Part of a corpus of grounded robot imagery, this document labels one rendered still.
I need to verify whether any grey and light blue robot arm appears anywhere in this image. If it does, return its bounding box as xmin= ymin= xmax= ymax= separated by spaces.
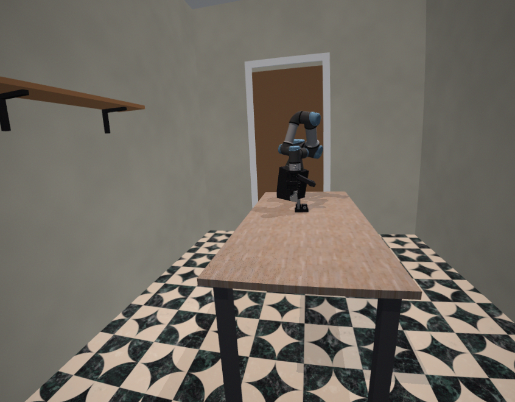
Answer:
xmin=278 ymin=111 xmax=323 ymax=187

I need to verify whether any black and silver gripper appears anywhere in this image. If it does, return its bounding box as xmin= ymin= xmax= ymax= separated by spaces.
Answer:
xmin=286 ymin=170 xmax=301 ymax=209

